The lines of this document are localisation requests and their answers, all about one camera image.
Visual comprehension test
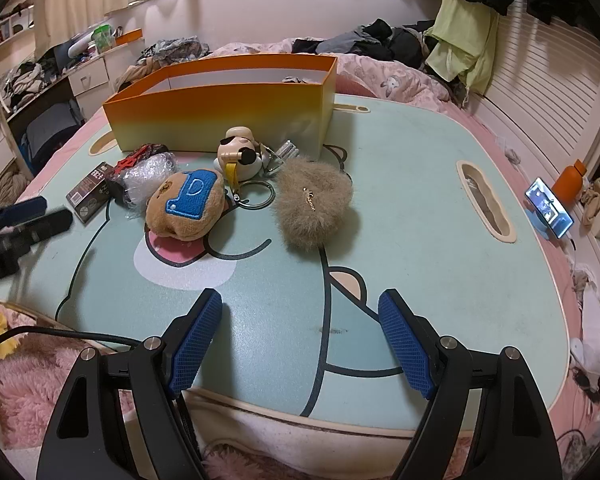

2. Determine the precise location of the clothes pile on desk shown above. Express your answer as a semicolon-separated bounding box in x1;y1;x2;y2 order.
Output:
2;57;63;106

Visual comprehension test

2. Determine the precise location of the brown plush with blue patch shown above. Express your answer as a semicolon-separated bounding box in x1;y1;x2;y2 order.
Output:
145;169;227;239

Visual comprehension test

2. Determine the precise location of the tan cloth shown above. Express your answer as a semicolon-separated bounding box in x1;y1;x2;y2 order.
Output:
114;57;161;93

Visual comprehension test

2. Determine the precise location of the metal eyelash curler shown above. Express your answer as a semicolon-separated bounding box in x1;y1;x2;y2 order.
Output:
260;141;299;177

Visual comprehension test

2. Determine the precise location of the orange gradient cardboard box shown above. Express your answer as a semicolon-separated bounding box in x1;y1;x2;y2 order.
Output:
102;53;339;153

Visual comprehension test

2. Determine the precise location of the black cable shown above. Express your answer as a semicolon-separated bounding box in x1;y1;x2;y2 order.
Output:
0;326;141;356

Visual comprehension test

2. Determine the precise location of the blue phone stand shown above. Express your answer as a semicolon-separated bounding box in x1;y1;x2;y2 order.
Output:
526;205;556;233

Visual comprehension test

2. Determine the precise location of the smartphone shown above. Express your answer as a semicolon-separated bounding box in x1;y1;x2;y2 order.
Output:
525;177;576;240

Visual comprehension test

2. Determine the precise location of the pile of dark clothes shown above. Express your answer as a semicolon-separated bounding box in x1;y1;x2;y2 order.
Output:
292;18;438;73

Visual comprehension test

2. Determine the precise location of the pink fluffy rug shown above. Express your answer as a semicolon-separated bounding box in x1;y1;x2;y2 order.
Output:
0;332;141;451

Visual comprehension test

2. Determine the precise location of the leopard print cloth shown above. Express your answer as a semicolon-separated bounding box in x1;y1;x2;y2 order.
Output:
139;36;212;66

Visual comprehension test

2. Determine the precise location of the white drawer cabinet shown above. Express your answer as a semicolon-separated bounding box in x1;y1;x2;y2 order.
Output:
70;50;113;96

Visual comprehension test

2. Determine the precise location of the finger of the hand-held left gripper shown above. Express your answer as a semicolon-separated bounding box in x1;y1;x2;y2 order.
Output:
0;208;74;286
0;196;48;233

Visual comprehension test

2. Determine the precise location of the clear plastic bag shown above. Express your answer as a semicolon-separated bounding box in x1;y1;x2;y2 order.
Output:
107;152;177;221

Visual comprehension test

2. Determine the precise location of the light green hanging garment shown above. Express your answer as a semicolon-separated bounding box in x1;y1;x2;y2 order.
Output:
424;0;501;96

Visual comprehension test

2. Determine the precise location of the dark small box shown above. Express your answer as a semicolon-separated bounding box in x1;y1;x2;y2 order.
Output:
65;162;115;224

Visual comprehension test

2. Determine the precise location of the yellow cloth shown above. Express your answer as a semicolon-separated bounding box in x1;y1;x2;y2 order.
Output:
0;310;21;361

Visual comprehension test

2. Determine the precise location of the orange bottle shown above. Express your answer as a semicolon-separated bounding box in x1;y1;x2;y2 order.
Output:
551;160;587;209

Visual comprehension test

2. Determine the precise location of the white tube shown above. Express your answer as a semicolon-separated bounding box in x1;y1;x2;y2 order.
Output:
67;31;100;59

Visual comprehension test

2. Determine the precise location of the beige crumpled cloth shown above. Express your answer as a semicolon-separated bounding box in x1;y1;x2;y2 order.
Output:
580;176;600;228

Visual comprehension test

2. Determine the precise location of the beige fluffy pouch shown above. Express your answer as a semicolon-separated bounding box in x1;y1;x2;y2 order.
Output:
274;158;354;251

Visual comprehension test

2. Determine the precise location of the white shelf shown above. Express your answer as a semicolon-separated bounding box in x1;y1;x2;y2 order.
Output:
0;0;36;51

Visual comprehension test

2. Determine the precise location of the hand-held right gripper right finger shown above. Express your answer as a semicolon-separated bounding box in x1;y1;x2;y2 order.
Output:
377;288;563;480

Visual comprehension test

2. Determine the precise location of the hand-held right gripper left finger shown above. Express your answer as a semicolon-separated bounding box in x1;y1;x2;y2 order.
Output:
36;287;224;480

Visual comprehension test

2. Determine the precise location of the white louvered closet door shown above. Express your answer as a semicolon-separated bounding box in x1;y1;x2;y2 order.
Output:
472;0;600;181

